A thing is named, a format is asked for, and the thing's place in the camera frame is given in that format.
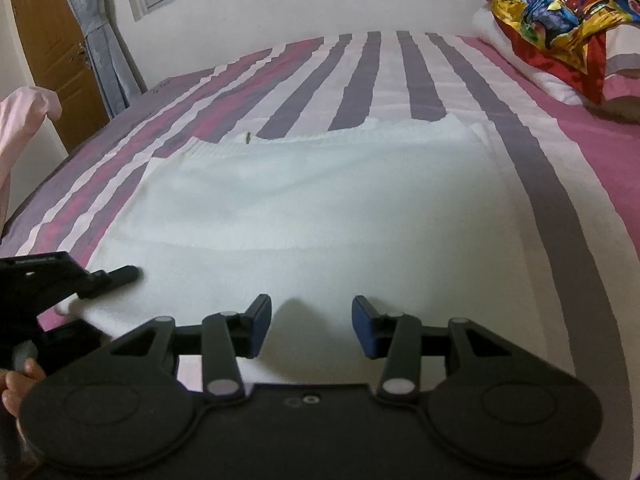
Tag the white knit sweater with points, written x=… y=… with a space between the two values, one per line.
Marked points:
x=320 y=220

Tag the light pink floral blanket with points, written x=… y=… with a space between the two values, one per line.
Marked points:
x=20 y=125

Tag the striped pink purple bed sheet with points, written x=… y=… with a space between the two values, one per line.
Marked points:
x=390 y=70

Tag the brown wooden door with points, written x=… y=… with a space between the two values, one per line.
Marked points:
x=55 y=45

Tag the person's left hand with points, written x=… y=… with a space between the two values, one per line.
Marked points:
x=22 y=385

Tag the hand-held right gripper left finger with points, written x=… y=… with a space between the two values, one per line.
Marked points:
x=260 y=322

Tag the grey curtain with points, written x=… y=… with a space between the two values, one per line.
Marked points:
x=100 y=35

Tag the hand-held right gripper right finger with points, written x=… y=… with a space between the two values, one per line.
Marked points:
x=364 y=327

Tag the white pillow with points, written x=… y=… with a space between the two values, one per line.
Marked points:
x=520 y=62

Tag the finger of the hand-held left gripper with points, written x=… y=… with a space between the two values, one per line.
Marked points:
x=122 y=276

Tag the colourful printed cloth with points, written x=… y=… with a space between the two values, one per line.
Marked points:
x=550 y=10

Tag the pink striped pillow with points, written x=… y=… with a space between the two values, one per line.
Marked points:
x=625 y=80

